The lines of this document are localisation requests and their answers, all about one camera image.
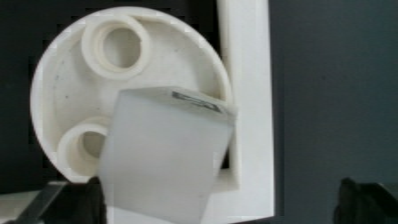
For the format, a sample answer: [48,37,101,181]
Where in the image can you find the white round stool seat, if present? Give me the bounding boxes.
[30,6,233,183]

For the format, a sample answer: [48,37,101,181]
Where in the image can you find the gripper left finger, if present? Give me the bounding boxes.
[10,176,108,224]

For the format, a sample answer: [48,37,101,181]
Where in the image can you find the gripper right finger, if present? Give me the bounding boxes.
[332,178,398,224]

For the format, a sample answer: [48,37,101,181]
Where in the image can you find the white front fence bar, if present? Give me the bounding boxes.
[0,191,55,224]

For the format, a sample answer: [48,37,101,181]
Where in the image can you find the white stool leg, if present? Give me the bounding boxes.
[97,87,234,224]

